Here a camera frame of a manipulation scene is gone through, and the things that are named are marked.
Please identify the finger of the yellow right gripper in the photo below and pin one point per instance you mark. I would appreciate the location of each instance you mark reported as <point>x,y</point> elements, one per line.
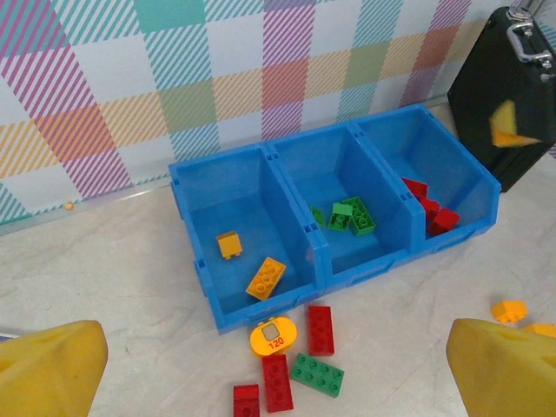
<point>505,118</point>

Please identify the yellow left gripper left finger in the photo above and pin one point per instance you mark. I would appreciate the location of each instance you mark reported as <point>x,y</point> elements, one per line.
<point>48,369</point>

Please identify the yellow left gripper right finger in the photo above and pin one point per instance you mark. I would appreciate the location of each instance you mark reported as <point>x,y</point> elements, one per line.
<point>504,373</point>

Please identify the small red lego brick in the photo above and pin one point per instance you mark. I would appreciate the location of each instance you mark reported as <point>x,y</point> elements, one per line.
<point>431,208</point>
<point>246,401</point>
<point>444,221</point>
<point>415,189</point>

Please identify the long green lego brick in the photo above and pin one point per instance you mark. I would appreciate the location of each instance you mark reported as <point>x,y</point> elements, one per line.
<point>317,374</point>
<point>360,216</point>

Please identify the small green lego brick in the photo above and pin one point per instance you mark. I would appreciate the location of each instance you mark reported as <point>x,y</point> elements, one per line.
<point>339,217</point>
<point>318,216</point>

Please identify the small yellow lego brick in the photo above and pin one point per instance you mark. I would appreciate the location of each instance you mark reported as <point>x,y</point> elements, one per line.
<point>540,330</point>
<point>229,245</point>
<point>509,312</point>

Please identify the long yellow lego brick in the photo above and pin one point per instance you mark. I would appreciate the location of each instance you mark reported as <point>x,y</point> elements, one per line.
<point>266,279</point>

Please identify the black case with metal latches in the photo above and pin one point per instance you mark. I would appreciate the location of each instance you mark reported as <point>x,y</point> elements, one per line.
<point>478,87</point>

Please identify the blue plastic bin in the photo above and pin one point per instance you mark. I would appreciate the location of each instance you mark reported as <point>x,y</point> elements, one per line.
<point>434,147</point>
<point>243,204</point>
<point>321,174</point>

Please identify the long red lego brick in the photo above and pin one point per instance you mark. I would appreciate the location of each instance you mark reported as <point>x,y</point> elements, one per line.
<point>320,331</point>
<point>278,384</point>

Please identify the yellow round block printed 120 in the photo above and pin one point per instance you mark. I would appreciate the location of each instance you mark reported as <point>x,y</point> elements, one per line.
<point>273,339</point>

